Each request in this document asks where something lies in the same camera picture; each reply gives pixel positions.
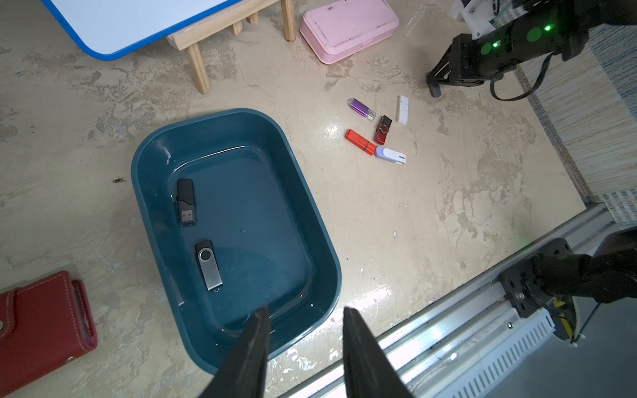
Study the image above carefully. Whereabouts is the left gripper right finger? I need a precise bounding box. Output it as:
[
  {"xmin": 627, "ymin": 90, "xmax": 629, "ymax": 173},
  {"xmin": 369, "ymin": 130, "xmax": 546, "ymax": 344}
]
[{"xmin": 343, "ymin": 307, "xmax": 412, "ymax": 397}]

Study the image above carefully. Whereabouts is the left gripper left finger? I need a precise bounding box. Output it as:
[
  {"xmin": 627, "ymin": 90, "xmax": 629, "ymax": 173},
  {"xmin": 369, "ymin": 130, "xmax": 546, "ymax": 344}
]
[{"xmin": 200, "ymin": 307, "xmax": 270, "ymax": 397}]

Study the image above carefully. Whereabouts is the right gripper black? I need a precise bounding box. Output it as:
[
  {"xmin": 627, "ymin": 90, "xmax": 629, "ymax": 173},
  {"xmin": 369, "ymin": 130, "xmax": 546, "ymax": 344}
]
[{"xmin": 426, "ymin": 21, "xmax": 522, "ymax": 98}]

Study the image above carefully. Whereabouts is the white usb flash drive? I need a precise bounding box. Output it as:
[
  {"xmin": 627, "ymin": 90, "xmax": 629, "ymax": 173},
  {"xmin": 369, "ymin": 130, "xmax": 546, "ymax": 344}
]
[{"xmin": 397, "ymin": 96, "xmax": 409, "ymax": 126}]

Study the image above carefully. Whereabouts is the lilac white usb drive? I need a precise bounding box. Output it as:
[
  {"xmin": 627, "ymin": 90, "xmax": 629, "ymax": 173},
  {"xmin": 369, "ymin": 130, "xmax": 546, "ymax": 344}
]
[{"xmin": 375, "ymin": 146, "xmax": 406, "ymax": 165}]

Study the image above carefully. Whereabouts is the black silver swivel usb drive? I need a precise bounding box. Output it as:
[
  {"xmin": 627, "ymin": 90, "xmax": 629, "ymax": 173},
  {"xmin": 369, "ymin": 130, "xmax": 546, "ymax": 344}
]
[{"xmin": 195, "ymin": 240, "xmax": 222, "ymax": 290}]

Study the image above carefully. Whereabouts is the black usb flash drive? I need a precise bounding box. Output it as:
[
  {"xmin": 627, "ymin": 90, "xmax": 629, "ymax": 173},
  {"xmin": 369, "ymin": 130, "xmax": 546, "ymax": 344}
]
[{"xmin": 177, "ymin": 179, "xmax": 197, "ymax": 226}]

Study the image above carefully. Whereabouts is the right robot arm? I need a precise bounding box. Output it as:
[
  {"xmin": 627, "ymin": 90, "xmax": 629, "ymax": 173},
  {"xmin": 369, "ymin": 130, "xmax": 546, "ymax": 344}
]
[{"xmin": 426, "ymin": 1, "xmax": 636, "ymax": 303}]

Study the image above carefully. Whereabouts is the dark red swivel usb drive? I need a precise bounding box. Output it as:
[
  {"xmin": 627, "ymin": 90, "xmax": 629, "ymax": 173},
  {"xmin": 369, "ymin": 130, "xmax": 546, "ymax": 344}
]
[{"xmin": 374, "ymin": 115, "xmax": 392, "ymax": 146}]

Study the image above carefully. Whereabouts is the purple usb flash drive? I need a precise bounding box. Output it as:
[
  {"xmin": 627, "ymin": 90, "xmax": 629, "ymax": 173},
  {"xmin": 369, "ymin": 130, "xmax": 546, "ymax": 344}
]
[{"xmin": 348, "ymin": 98, "xmax": 376, "ymax": 121}]

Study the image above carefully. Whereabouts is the red usb flash drive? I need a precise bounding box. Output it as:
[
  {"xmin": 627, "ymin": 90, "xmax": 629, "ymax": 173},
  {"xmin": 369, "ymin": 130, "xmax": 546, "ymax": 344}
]
[{"xmin": 345, "ymin": 129, "xmax": 377, "ymax": 156}]

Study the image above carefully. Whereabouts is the teal plastic storage box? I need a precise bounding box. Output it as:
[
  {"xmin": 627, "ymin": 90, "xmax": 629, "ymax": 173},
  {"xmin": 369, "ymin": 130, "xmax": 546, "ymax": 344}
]
[{"xmin": 131, "ymin": 109, "xmax": 342, "ymax": 374}]

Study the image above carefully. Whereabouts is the pink pencil case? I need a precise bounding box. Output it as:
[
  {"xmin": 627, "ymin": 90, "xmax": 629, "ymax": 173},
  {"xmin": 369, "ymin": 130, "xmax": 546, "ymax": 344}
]
[{"xmin": 300, "ymin": 0, "xmax": 399, "ymax": 65}]

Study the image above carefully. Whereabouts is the red leather wallet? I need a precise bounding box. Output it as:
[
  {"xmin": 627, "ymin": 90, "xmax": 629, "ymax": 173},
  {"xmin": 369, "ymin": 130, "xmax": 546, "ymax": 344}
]
[{"xmin": 1, "ymin": 270, "xmax": 98, "ymax": 397}]

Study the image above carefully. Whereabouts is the wooden easel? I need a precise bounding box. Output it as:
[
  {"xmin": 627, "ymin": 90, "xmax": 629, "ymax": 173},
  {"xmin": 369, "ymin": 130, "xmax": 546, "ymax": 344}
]
[{"xmin": 166, "ymin": 0, "xmax": 296, "ymax": 95}]

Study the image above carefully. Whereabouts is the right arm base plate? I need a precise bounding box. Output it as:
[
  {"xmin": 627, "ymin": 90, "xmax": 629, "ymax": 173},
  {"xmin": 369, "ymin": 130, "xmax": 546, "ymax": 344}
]
[{"xmin": 497, "ymin": 238, "xmax": 577, "ymax": 319}]

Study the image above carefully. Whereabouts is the white board blue frame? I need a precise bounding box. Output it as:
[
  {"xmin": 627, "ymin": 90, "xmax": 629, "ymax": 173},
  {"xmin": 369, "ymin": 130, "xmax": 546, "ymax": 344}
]
[{"xmin": 43, "ymin": 0, "xmax": 235, "ymax": 61}]

